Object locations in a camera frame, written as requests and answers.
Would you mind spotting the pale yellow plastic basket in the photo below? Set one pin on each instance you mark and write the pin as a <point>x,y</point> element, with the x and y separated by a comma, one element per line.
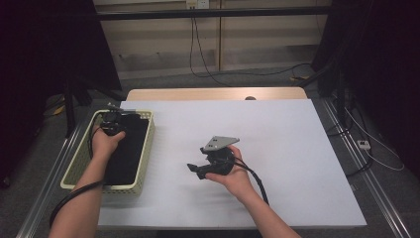
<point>148,145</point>

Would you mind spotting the black horizontal bar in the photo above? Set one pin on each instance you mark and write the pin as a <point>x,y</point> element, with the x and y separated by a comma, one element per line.
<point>231,13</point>

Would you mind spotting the white wall socket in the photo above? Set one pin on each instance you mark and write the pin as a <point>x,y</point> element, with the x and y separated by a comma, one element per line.
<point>198,4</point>

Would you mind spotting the white power strip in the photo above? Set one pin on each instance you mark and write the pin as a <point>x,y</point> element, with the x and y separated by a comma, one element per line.
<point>364,144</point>

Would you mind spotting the aluminium floor rail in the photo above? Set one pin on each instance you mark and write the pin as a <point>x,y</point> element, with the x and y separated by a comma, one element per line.
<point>366,172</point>
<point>49,185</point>

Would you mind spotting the black metal stand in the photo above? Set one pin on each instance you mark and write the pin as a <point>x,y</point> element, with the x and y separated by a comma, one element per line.
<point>332,79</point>
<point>69,112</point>

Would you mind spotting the person's right hand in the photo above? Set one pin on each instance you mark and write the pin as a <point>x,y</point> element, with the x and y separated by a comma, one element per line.
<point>237,183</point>

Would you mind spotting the yellow tape piece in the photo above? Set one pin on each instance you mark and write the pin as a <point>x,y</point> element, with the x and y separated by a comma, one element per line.
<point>299,78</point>
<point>58,110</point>

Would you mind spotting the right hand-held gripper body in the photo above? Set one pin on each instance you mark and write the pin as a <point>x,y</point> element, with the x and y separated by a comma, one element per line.
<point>219,160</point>

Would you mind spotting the black cloth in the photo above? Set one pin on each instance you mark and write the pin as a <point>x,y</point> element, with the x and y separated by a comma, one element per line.
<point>128,155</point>

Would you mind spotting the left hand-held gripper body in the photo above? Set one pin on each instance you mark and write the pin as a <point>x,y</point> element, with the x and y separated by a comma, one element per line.
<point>114,124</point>

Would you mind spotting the dark table grommet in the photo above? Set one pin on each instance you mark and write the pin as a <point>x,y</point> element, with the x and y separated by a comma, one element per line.
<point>250,98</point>

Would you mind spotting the dark curtain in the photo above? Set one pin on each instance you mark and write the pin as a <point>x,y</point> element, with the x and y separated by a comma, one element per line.
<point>39,49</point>
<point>386,66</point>

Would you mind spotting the person's left hand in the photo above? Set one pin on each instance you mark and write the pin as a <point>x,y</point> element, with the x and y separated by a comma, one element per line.
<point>104,147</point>

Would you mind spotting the white board table cover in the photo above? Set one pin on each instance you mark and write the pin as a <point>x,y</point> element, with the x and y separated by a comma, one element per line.
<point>290,148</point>

